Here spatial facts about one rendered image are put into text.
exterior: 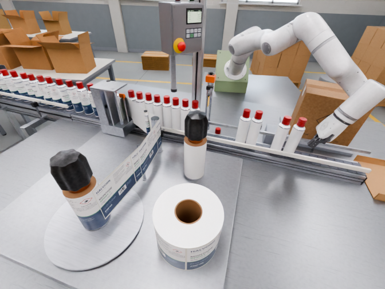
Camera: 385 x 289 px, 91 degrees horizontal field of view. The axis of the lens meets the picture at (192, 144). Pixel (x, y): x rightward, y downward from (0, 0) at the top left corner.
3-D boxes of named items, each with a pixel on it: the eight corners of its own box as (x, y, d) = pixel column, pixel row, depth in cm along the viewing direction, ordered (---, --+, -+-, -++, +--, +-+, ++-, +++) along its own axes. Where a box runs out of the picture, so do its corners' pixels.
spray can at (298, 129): (282, 155, 95) (297, 120, 83) (281, 149, 99) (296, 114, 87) (293, 157, 94) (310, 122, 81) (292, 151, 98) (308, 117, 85)
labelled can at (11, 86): (15, 101, 133) (-3, 71, 120) (15, 98, 136) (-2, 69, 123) (24, 100, 135) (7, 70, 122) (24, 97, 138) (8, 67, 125)
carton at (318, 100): (287, 135, 115) (306, 92, 98) (290, 117, 132) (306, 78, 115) (345, 149, 105) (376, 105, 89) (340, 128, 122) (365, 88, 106)
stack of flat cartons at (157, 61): (142, 69, 467) (140, 55, 447) (146, 63, 508) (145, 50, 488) (168, 70, 467) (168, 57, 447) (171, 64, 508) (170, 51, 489)
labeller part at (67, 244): (20, 250, 58) (18, 249, 57) (91, 177, 81) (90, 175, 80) (108, 288, 51) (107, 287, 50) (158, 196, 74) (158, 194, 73)
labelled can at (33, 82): (51, 103, 132) (36, 73, 119) (44, 106, 128) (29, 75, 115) (44, 102, 133) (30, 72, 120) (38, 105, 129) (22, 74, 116)
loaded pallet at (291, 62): (299, 89, 396) (317, 41, 341) (259, 87, 399) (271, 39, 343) (281, 71, 490) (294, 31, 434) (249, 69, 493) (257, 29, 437)
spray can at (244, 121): (234, 145, 100) (241, 111, 88) (235, 140, 104) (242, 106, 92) (243, 148, 99) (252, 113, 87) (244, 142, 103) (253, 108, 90)
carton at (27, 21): (9, 34, 369) (-3, 11, 346) (27, 31, 403) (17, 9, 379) (27, 35, 366) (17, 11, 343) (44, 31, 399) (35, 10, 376)
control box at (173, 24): (161, 51, 90) (157, 1, 78) (189, 47, 98) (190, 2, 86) (173, 56, 83) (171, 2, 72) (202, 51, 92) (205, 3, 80)
